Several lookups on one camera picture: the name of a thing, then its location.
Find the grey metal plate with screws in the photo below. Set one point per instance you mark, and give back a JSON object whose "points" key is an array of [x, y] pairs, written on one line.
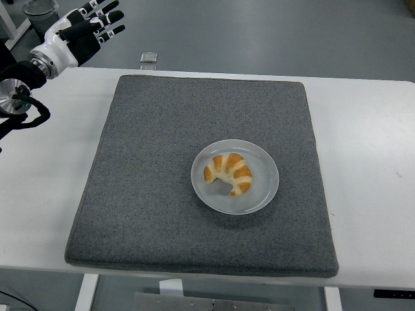
{"points": [[210, 304]]}

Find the croissant bread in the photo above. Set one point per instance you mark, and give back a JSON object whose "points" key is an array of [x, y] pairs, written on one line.
{"points": [[240, 175]]}

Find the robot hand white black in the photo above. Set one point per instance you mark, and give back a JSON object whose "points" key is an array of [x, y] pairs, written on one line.
{"points": [[65, 48]]}

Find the small metal floor plate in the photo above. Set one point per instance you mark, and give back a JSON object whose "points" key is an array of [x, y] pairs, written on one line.
{"points": [[149, 57]]}

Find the white table leg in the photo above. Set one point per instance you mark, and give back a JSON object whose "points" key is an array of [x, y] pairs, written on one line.
{"points": [[86, 293], [333, 299]]}

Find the white furniture frame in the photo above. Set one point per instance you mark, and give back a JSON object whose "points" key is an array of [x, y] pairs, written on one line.
{"points": [[16, 32]]}

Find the grey felt mat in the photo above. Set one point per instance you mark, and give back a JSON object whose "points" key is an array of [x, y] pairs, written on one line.
{"points": [[162, 220]]}

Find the black table control panel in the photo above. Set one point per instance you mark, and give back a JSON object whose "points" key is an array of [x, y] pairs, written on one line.
{"points": [[394, 293]]}

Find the round pale grey plate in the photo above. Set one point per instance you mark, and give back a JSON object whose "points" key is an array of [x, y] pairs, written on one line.
{"points": [[259, 194]]}

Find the grey round bin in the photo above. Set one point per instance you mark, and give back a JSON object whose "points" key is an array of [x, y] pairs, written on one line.
{"points": [[37, 17]]}

